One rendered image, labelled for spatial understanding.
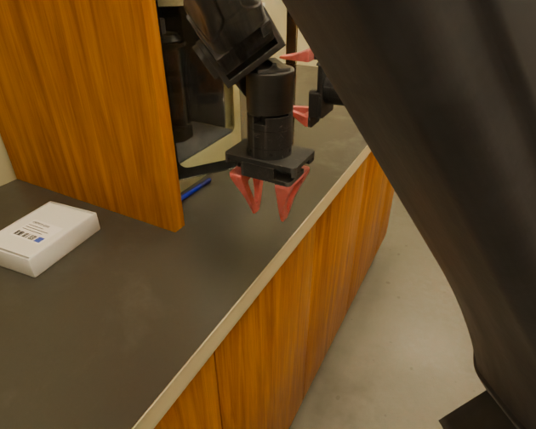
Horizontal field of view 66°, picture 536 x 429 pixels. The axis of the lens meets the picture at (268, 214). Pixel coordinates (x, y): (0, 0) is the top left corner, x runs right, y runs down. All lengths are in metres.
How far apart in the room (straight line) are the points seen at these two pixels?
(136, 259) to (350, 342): 1.27
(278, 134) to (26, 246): 0.50
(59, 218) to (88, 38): 0.33
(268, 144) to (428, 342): 1.57
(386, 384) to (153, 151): 1.33
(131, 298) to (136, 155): 0.26
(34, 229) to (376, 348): 1.42
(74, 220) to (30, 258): 0.12
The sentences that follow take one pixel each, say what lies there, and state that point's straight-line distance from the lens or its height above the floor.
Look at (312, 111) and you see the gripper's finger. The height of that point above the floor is 1.16.
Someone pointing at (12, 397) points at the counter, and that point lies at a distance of 0.64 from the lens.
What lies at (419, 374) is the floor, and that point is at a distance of 1.84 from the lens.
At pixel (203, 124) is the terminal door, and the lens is 0.88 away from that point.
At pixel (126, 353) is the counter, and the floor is 0.94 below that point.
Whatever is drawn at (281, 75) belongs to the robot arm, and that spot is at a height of 1.29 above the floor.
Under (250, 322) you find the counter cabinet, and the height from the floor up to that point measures 0.80.
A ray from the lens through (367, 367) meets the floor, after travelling 1.81.
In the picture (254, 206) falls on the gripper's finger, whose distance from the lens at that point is 0.58.
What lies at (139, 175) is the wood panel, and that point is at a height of 1.05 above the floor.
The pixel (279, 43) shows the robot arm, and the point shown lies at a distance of 0.49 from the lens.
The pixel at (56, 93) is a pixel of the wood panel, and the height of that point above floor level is 1.18.
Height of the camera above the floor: 1.40
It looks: 32 degrees down
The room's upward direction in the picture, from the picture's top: straight up
